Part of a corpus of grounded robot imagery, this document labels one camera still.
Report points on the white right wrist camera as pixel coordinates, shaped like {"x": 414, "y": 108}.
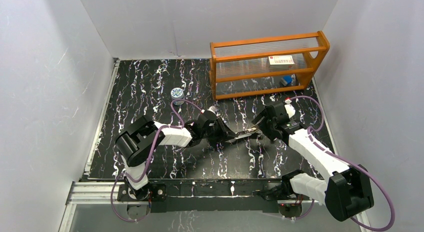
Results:
{"x": 289, "y": 108}

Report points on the white red box on shelf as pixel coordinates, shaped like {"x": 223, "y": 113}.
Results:
{"x": 283, "y": 62}

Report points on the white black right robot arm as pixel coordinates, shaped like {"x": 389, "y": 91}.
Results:
{"x": 345, "y": 190}

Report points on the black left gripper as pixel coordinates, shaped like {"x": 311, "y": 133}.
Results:
{"x": 222, "y": 131}

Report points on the orange wooden shelf rack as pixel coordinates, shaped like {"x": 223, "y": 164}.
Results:
{"x": 240, "y": 68}

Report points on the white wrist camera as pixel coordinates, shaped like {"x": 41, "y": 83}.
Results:
{"x": 289, "y": 108}
{"x": 214, "y": 109}

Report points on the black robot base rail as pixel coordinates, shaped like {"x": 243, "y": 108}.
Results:
{"x": 177, "y": 195}

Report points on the blue white round jar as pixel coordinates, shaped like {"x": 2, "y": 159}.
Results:
{"x": 177, "y": 95}

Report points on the blue grey stapler remover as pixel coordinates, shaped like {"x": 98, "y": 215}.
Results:
{"x": 287, "y": 80}

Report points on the white metal stapler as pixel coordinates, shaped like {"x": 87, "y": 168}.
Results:
{"x": 247, "y": 133}

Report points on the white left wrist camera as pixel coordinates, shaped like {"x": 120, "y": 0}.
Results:
{"x": 214, "y": 109}

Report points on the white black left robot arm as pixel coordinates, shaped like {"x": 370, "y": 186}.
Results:
{"x": 137, "y": 144}

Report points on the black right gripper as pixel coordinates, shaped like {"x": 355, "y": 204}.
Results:
{"x": 262, "y": 123}

